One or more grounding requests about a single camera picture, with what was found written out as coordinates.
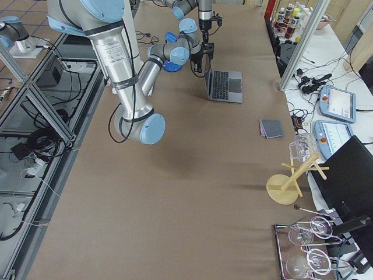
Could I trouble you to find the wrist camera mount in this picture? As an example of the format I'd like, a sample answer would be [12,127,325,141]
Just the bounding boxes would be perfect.
[210,14,223,27]

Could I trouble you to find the teach pendant tablet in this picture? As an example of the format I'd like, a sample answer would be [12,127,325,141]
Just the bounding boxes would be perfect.
[319,85,356,124]
[313,120,354,160]

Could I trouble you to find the black monitor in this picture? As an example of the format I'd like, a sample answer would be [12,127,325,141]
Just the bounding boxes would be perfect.
[311,136,372,222]

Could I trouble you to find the lower wine glass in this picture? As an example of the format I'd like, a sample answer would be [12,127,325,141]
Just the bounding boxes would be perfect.
[285,248,350,279]

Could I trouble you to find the wine glass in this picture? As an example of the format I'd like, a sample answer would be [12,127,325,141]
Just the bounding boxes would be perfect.
[288,216,342,246]
[285,248,350,279]

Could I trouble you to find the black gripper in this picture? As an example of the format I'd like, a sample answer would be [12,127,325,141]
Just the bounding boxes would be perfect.
[191,43,214,73]
[199,19,212,43]

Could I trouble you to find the far teach pendant tablet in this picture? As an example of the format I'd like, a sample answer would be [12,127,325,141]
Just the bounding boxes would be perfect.
[319,85,356,124]

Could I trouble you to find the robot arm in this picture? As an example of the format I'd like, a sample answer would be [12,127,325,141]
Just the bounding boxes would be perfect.
[47,1,213,145]
[153,0,214,43]

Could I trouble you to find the folded grey cloth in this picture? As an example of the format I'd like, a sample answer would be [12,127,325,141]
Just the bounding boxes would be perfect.
[259,119,285,139]

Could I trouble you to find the black lamp power cable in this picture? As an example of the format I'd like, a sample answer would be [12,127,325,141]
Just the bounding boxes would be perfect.
[135,29,154,46]

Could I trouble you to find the clear glass mug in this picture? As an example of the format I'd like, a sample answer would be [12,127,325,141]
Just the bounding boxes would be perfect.
[289,133,319,162]

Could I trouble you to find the upper wine glass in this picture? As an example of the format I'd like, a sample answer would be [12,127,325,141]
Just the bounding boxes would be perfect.
[288,216,342,246]

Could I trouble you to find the bottles in wire rack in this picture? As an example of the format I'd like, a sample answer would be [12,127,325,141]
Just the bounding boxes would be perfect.
[271,1,313,43]

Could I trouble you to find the grey laptop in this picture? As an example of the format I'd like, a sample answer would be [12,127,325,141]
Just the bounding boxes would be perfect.
[205,56,243,103]

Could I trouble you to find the near teach pendant tablet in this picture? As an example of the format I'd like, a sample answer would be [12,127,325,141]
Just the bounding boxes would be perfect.
[313,120,354,160]

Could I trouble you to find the wooden mug tree stand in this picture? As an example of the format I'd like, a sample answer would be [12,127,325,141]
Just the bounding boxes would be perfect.
[266,152,329,205]

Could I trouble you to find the blue desk lamp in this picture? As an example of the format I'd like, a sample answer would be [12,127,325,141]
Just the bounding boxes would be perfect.
[162,31,184,73]

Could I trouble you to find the aluminium frame post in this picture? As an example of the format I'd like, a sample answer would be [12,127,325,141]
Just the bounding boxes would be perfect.
[278,0,330,92]

